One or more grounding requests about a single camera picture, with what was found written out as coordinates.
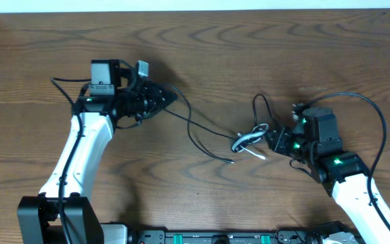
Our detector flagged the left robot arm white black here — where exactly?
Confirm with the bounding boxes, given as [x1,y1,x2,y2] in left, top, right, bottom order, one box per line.
[17,81,177,243]

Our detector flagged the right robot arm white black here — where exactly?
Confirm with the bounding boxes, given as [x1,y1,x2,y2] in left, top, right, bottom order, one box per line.
[265,121,390,243]

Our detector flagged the white cable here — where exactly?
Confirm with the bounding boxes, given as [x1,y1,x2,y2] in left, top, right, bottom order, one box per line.
[230,123,270,161]

